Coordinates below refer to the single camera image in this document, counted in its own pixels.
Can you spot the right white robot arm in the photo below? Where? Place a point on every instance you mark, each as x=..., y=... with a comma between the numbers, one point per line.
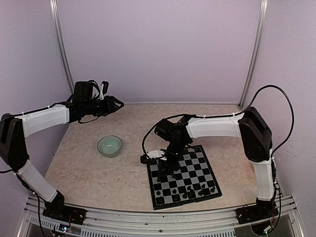
x=248, y=126

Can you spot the black grey chess board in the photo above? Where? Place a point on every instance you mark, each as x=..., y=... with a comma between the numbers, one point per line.
x=194, y=169

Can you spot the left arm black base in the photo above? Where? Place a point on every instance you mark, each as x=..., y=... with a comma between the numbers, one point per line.
x=59, y=211

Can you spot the front aluminium rail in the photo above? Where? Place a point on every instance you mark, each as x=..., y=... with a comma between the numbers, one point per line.
x=100, y=222

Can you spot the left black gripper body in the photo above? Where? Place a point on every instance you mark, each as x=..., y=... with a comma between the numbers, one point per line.
x=99, y=109

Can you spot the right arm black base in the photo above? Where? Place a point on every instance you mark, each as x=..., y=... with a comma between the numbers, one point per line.
x=261, y=210

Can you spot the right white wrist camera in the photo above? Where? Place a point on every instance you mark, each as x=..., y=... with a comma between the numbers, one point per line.
x=149, y=157

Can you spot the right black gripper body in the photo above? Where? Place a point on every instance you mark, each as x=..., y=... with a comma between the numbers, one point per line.
x=178, y=147

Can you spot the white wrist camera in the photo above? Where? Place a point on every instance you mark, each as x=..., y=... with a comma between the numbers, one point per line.
x=103, y=89
x=149, y=157

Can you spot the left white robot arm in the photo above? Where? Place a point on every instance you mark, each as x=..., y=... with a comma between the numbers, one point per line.
x=14, y=132

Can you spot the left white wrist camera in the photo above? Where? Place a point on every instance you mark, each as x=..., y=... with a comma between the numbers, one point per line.
x=103, y=89

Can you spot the aluminium frame post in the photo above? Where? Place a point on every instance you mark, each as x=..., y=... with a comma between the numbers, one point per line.
x=58, y=31
x=255, y=52

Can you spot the green glass bowl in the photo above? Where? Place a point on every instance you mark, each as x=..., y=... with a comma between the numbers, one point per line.
x=109, y=146

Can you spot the right aluminium frame post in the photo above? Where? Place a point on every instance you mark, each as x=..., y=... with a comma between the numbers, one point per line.
x=255, y=52

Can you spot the left aluminium frame post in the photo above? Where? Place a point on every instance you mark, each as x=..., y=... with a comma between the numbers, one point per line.
x=58, y=31

